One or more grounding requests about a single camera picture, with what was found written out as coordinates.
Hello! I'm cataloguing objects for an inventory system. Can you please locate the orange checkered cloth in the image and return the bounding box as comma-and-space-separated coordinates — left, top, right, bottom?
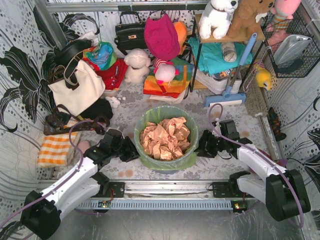
37, 130, 75, 168

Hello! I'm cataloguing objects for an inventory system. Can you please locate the white fluffy plush toy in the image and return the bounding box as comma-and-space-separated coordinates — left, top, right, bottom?
124, 48, 151, 84

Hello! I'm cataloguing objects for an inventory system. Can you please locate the silver foil pouch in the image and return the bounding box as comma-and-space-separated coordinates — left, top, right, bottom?
273, 34, 312, 65

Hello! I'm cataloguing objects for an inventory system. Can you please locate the black leather handbag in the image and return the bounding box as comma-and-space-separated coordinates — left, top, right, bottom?
114, 11, 148, 56

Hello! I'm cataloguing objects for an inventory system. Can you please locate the blue-grey trash bin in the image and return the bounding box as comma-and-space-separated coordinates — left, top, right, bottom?
139, 152, 197, 174

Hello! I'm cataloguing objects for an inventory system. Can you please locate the metal rod handle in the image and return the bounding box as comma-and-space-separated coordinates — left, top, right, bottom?
255, 112, 279, 163

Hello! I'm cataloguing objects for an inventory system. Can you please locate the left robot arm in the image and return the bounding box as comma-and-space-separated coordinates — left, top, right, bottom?
20, 128, 139, 240

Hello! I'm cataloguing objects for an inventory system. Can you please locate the cream canvas tote bag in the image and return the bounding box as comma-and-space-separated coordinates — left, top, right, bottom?
48, 60, 106, 116

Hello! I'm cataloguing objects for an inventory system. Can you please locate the blue floor squeegee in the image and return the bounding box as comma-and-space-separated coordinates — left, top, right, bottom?
204, 32, 258, 108

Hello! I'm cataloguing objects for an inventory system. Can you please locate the colourful scarf bundle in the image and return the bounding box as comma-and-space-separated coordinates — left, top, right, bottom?
82, 41, 117, 71

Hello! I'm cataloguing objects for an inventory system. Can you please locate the pink cylinder object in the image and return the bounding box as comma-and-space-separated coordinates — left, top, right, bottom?
77, 140, 91, 154

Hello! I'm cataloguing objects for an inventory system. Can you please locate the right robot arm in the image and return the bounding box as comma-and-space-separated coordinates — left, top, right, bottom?
196, 120, 311, 222

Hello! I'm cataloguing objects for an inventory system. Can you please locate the yellow plush toy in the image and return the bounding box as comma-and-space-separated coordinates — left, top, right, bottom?
253, 61, 272, 91

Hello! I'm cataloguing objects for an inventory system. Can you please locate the orange plush toy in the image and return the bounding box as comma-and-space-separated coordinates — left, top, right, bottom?
173, 21, 187, 55

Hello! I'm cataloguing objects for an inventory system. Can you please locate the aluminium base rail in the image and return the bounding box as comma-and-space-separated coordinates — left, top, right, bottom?
37, 178, 307, 211

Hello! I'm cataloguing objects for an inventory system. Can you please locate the brown teddy bear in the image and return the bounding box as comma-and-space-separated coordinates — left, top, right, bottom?
227, 0, 275, 38

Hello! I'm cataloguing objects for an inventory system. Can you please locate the wooden metal shelf rack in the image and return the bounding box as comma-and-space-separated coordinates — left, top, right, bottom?
188, 14, 251, 93

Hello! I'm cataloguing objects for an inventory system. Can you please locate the green plastic trash bag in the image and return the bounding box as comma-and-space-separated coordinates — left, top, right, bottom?
134, 105, 199, 171

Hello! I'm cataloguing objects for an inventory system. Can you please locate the pink plush toy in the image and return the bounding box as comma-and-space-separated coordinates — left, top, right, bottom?
266, 0, 301, 32

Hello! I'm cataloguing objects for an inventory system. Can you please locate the patterned rolled cloth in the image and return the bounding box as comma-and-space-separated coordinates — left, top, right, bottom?
221, 42, 237, 63

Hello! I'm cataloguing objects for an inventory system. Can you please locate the teal folded towel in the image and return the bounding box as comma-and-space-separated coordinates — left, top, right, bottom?
197, 42, 246, 75

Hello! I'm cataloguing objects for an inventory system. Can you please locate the rainbow striped bag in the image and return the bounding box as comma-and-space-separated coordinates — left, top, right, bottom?
143, 57, 194, 99

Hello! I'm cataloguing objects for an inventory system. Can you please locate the dark brown leather bag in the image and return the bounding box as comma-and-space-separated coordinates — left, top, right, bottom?
43, 104, 110, 136

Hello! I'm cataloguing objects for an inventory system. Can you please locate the magenta felt hat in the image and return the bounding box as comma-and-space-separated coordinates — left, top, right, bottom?
144, 13, 180, 61

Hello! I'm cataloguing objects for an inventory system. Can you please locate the red folded cloth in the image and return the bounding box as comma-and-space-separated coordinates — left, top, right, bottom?
88, 58, 128, 90

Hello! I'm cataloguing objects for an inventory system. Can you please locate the white grey plush dog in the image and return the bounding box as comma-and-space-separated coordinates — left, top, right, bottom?
199, 0, 239, 40

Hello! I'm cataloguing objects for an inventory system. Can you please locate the crumpled brown paper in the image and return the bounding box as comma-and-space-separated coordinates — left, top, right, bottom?
139, 116, 191, 161

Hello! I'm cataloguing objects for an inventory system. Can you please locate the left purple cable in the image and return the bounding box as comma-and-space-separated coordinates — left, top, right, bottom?
0, 120, 111, 240

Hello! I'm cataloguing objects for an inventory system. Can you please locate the white pink-eared plush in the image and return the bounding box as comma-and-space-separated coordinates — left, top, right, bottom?
153, 58, 180, 85

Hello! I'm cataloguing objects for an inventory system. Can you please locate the black wire basket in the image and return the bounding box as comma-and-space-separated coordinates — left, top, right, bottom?
261, 11, 320, 78

